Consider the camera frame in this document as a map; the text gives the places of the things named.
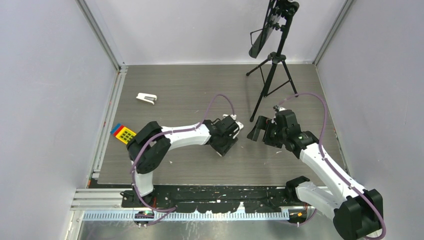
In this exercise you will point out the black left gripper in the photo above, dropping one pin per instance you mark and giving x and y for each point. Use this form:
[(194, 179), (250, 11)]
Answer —
[(222, 150)]

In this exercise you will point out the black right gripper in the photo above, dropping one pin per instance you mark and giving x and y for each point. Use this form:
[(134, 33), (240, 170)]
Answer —
[(266, 139)]

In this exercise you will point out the white stapler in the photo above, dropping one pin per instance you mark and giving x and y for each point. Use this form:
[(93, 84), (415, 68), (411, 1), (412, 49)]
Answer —
[(148, 98)]

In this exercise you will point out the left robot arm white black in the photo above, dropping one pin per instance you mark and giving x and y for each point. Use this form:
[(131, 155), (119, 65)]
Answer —
[(149, 146)]

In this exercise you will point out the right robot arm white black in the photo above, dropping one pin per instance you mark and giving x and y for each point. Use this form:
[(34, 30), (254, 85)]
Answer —
[(354, 211)]

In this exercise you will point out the black tripod stand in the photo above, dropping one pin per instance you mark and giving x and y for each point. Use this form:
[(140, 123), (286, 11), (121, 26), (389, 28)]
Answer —
[(267, 69)]

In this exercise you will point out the yellow green colourful block toy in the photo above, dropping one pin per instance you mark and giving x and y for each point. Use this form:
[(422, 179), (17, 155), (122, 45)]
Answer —
[(122, 133)]

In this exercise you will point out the black tablet on tripod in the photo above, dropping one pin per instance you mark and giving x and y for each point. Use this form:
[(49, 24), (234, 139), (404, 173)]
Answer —
[(279, 17)]

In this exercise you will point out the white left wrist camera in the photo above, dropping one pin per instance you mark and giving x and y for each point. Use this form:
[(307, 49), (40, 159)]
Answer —
[(234, 127)]

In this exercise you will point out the aluminium cable duct rail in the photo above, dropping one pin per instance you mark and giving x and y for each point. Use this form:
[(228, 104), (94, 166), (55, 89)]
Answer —
[(148, 215)]

